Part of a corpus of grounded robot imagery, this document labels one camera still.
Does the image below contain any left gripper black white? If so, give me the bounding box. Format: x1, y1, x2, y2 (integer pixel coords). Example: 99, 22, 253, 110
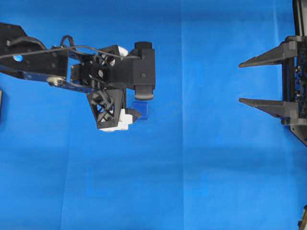
70, 45, 142, 132

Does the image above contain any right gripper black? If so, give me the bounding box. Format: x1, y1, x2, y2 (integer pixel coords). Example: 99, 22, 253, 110
238, 36, 307, 124

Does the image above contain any blue cube block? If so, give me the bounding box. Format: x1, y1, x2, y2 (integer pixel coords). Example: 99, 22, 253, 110
132, 101, 149, 120

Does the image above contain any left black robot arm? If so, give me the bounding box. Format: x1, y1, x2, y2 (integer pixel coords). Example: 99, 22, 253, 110
0, 23, 141, 132

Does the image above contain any blue table cloth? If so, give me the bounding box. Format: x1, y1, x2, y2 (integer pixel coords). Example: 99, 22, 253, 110
0, 0, 307, 230

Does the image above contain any yellow black clamp corner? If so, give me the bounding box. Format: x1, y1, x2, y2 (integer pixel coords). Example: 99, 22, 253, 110
298, 205, 307, 230

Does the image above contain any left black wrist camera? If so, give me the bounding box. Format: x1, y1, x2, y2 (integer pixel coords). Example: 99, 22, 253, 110
110, 42, 155, 100

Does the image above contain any right robot arm base plate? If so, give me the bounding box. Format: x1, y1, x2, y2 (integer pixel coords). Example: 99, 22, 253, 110
290, 125, 307, 146

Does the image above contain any black aluminium frame post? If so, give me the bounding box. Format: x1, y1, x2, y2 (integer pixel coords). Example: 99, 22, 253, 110
292, 0, 307, 36

